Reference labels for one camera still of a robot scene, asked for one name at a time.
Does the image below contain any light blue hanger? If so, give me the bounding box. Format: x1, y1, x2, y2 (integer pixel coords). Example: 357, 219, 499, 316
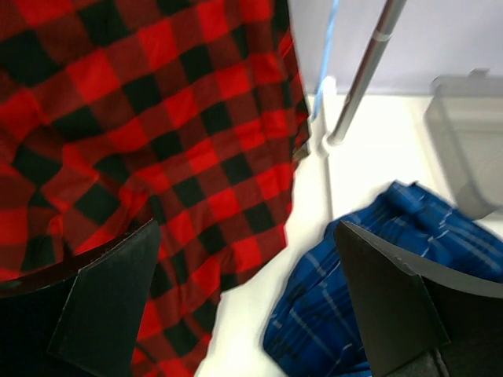
310, 0, 340, 122

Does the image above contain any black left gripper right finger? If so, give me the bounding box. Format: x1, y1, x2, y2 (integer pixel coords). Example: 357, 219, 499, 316
334, 221, 450, 375

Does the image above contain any blue plaid shirt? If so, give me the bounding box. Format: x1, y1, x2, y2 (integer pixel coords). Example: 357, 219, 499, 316
263, 182, 502, 376

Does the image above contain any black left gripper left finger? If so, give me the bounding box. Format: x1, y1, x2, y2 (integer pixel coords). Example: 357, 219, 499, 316
47, 220, 160, 373

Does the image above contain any clear grey plastic bin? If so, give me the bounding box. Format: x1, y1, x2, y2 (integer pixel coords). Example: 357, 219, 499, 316
424, 70, 502, 219

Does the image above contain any red black checked shirt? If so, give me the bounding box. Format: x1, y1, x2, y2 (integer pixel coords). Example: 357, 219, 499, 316
1, 1, 308, 376

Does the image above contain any silver white clothes rack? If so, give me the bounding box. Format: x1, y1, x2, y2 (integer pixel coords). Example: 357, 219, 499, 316
310, 0, 409, 158

